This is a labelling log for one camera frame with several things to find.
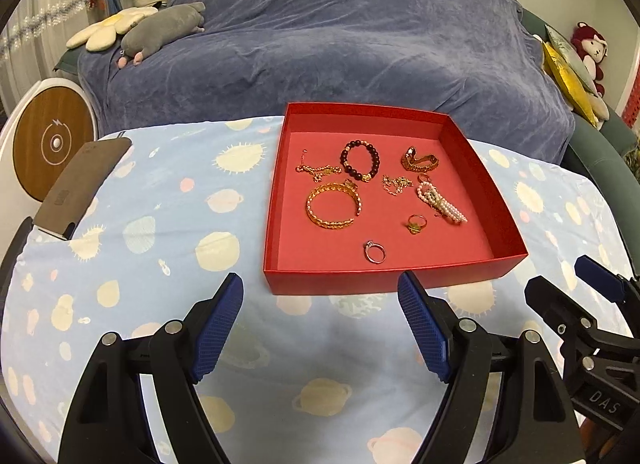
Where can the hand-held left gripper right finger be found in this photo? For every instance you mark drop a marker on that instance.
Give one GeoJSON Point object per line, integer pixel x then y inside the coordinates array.
{"type": "Point", "coordinates": [422, 324]}

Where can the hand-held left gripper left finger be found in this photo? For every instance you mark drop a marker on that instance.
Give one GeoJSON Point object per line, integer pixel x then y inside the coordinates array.
{"type": "Point", "coordinates": [217, 329]}

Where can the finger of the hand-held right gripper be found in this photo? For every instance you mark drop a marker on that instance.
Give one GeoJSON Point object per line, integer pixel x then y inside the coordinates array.
{"type": "Point", "coordinates": [600, 276]}
{"type": "Point", "coordinates": [555, 304]}

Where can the red cardboard box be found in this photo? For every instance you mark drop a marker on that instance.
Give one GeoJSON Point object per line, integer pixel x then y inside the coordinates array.
{"type": "Point", "coordinates": [390, 254]}

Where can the gold bangle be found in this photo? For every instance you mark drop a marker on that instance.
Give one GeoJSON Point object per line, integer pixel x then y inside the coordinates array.
{"type": "Point", "coordinates": [325, 224]}

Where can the person's right hand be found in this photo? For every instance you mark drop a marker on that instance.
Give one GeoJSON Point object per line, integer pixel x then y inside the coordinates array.
{"type": "Point", "coordinates": [597, 441]}

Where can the green sofa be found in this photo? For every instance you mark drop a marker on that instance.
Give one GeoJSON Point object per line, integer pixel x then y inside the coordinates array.
{"type": "Point", "coordinates": [595, 153]}

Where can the red lattice crate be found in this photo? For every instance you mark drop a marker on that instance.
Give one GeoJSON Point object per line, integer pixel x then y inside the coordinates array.
{"type": "Point", "coordinates": [632, 108]}

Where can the brown leather case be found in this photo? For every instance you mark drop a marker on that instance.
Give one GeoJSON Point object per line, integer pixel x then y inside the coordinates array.
{"type": "Point", "coordinates": [80, 183]}

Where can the yellow pillow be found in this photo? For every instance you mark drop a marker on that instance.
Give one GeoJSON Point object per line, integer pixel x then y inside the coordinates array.
{"type": "Point", "coordinates": [567, 78]}

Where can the red monkey plush toy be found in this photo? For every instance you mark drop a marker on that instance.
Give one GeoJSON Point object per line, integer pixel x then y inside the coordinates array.
{"type": "Point", "coordinates": [590, 51]}

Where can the grey-green pillow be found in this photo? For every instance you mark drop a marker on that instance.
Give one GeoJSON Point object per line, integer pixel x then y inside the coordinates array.
{"type": "Point", "coordinates": [567, 46]}

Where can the blue-grey blanket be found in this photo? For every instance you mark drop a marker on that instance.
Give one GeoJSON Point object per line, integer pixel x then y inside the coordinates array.
{"type": "Point", "coordinates": [350, 33]}

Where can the grey plush toy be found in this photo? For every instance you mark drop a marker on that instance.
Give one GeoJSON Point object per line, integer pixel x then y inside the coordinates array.
{"type": "Point", "coordinates": [160, 28]}

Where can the flower-shaped pillow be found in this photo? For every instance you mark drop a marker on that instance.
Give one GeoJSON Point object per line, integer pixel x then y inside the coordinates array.
{"type": "Point", "coordinates": [105, 31]}

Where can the white curtain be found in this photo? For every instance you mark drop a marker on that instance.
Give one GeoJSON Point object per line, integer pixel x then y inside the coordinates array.
{"type": "Point", "coordinates": [40, 23]}

